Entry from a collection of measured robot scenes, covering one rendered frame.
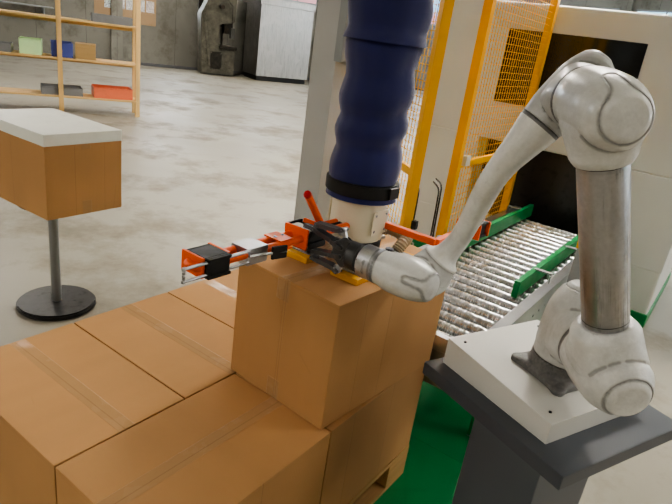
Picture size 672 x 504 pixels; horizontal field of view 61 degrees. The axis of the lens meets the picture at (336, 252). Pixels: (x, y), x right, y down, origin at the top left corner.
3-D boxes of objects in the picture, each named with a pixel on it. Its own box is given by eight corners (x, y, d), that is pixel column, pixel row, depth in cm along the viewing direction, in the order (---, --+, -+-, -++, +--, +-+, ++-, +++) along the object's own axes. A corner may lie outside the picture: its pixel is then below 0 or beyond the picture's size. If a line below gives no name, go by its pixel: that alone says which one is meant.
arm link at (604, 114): (622, 366, 145) (668, 426, 125) (558, 377, 146) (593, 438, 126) (621, 55, 114) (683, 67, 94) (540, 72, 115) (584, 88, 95)
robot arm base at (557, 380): (612, 383, 157) (620, 366, 155) (557, 398, 146) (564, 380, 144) (562, 346, 171) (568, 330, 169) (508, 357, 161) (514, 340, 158)
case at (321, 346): (345, 318, 230) (360, 224, 216) (429, 361, 208) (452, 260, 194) (230, 368, 186) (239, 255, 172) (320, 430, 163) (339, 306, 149)
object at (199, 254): (208, 260, 139) (209, 241, 137) (229, 271, 135) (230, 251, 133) (180, 268, 133) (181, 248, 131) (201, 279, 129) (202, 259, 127)
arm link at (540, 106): (512, 101, 130) (532, 112, 117) (572, 34, 124) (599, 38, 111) (552, 136, 133) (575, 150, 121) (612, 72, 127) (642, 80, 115)
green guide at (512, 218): (517, 211, 423) (520, 200, 420) (531, 215, 418) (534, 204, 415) (412, 260, 299) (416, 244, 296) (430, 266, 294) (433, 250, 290)
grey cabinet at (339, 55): (355, 62, 308) (363, 2, 297) (363, 64, 305) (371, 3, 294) (333, 61, 292) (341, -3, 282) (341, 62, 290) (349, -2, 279)
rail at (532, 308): (597, 256, 396) (606, 231, 390) (605, 259, 394) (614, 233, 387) (455, 390, 217) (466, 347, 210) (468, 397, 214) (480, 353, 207)
